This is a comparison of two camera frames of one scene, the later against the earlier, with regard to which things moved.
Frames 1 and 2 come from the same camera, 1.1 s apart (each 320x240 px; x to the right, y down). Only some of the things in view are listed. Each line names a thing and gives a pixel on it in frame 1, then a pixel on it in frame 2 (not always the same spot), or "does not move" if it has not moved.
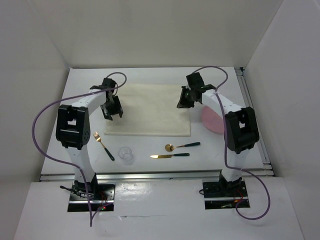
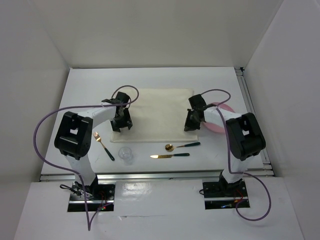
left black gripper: x=117 y=108 -> x=126 y=123
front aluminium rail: x=157 y=175 does not move
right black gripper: x=183 y=103 -> x=189 y=126
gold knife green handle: x=158 y=156 does not move
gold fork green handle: x=98 y=139 does not move
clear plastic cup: x=125 y=154 does not move
